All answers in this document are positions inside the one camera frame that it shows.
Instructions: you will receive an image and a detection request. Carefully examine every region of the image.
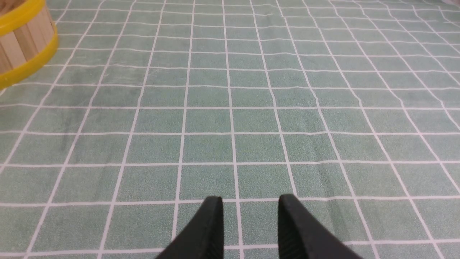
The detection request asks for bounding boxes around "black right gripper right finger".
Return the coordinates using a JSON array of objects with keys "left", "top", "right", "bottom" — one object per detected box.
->
[{"left": 278, "top": 194, "right": 361, "bottom": 259}]

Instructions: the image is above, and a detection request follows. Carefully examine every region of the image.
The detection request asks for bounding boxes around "green checkered tablecloth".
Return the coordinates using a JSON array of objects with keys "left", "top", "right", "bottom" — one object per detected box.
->
[{"left": 0, "top": 0, "right": 460, "bottom": 259}]

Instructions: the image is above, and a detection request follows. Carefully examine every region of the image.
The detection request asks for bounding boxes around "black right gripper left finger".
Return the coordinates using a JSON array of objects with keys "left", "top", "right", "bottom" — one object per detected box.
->
[{"left": 157, "top": 196, "right": 224, "bottom": 259}]

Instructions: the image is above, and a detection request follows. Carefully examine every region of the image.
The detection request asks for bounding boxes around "bamboo steamer basket yellow rim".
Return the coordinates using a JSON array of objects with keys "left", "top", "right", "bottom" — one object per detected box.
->
[{"left": 0, "top": 0, "right": 59, "bottom": 89}]

